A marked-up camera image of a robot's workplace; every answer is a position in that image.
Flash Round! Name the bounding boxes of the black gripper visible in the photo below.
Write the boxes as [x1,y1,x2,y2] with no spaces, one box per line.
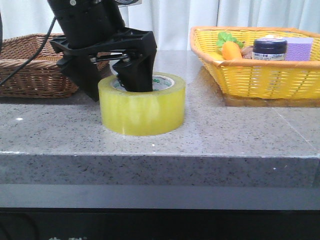
[50,27,157,102]

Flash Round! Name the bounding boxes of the yellow clear tape roll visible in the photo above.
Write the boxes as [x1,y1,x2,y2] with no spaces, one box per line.
[98,72,186,136]

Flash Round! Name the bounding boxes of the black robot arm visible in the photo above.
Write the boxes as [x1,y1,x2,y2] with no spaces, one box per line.
[48,0,157,101]

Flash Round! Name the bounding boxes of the brown wicker basket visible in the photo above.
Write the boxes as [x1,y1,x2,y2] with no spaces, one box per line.
[0,33,111,99]

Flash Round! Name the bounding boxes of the white curtain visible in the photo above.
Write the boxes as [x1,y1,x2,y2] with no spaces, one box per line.
[0,0,320,51]

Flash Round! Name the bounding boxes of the orange toy carrot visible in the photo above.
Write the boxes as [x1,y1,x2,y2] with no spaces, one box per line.
[216,32,244,60]

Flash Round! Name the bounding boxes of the brown object in basket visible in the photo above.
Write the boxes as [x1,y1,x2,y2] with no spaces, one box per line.
[241,46,254,59]

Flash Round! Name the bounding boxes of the cream object behind jar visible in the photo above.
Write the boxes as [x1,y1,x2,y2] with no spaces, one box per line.
[264,34,283,39]

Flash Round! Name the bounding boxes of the black lidded jar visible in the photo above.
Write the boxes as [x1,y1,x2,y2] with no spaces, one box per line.
[252,37,288,61]

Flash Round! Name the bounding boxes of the yellow wicker basket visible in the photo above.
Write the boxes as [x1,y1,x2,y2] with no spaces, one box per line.
[189,26,320,100]

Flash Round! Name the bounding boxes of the purple sponge block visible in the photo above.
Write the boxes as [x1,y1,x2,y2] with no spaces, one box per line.
[283,37,313,62]

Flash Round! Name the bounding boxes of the black cable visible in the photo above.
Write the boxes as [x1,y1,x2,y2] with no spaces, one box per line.
[0,16,57,86]

